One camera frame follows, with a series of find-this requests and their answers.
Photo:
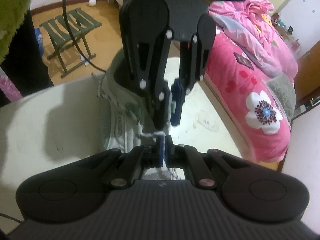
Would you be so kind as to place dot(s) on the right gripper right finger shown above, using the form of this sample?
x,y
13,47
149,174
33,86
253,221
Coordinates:
x,y
190,161

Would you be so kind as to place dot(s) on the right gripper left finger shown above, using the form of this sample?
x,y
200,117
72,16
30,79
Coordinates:
x,y
131,165

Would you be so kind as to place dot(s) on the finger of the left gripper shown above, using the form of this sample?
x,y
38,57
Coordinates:
x,y
178,98
159,106

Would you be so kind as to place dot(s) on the white black speckled shoelace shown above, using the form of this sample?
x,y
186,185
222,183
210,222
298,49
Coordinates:
x,y
130,119

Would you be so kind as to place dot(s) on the white mint sneaker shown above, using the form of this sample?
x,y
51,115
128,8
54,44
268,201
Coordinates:
x,y
130,114

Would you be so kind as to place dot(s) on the white ball on floor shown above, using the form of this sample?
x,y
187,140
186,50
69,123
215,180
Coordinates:
x,y
92,3

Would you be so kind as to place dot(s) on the black phone on bed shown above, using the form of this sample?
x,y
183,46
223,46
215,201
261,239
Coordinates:
x,y
243,61

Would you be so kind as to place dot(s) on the green folding stool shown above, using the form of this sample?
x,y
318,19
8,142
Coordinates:
x,y
66,33

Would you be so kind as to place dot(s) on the grey knitted cloth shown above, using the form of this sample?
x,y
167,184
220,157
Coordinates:
x,y
282,88

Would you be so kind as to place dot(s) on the blue bottle on floor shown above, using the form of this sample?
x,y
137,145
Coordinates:
x,y
39,38

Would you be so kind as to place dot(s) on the brown wooden door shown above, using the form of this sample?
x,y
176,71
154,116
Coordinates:
x,y
307,78

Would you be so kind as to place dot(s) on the green fuzzy garment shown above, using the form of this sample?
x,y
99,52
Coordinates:
x,y
12,14

